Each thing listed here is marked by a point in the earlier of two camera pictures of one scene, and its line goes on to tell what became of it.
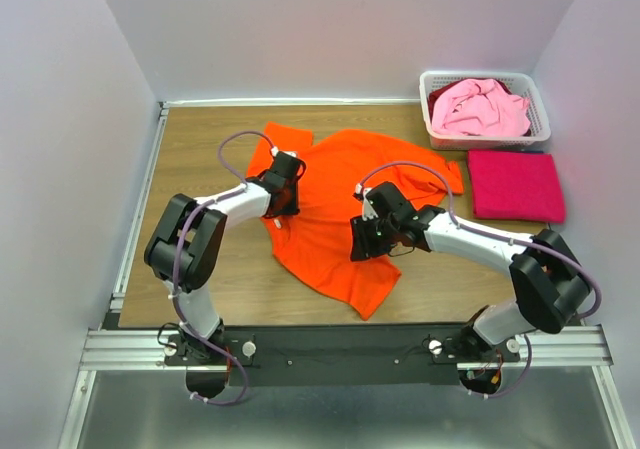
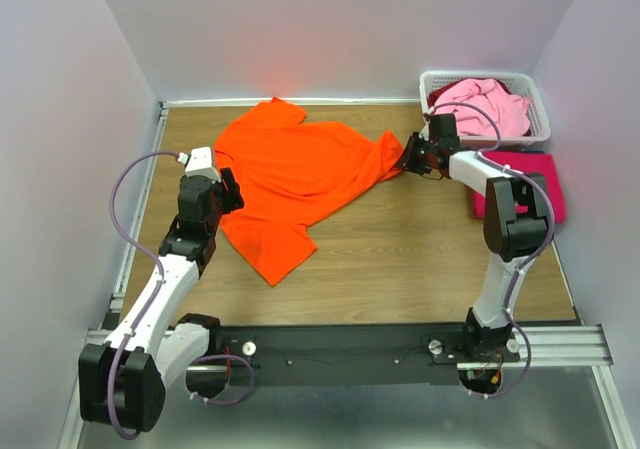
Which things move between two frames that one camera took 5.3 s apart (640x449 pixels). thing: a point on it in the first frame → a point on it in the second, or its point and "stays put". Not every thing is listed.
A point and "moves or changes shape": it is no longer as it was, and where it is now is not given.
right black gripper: (361, 246) → (409, 163)
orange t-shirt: (315, 245) moves or changes shape
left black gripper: (292, 208) → (234, 197)
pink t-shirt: (479, 107) stays put
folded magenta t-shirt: (520, 186) stays put
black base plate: (340, 354) stays put
